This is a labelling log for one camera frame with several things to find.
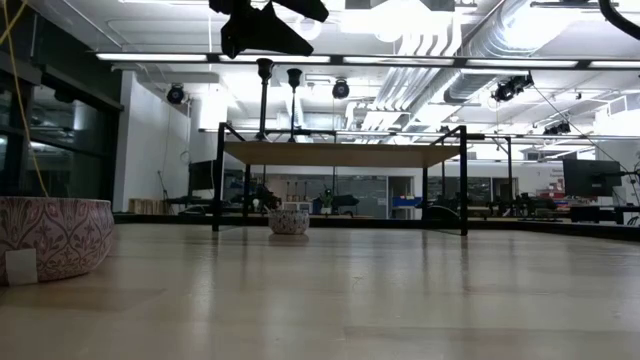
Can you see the wooden shelf with black frame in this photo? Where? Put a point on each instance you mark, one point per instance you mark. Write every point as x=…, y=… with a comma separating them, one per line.
x=340, y=155

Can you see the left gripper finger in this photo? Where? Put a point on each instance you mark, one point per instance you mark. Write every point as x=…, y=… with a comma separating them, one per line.
x=265, y=32
x=307, y=9

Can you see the wooden crate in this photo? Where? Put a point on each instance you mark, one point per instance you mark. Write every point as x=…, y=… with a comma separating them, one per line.
x=144, y=206

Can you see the patterned candle tin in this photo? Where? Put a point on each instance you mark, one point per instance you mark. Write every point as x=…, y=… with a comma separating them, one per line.
x=65, y=235
x=289, y=222

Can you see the black computer monitor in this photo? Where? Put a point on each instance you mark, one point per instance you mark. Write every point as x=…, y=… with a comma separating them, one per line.
x=201, y=175
x=590, y=177

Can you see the black desk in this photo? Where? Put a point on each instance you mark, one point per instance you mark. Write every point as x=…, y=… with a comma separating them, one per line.
x=600, y=214

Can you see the long ceiling light bar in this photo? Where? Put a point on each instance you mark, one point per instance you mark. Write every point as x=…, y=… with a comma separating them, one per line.
x=150, y=57

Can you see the blue box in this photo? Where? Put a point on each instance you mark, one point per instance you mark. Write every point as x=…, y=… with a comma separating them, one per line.
x=406, y=201

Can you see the black ceiling camera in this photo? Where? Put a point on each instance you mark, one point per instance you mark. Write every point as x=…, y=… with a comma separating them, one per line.
x=510, y=88
x=557, y=128

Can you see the black candlestick holder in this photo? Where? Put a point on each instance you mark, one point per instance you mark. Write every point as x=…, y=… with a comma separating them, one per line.
x=264, y=70
x=294, y=75

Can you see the silver ventilation duct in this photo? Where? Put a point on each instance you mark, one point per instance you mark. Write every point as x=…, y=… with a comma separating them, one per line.
x=480, y=80

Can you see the small green background plant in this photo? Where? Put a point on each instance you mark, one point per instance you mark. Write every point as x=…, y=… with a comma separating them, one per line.
x=326, y=200

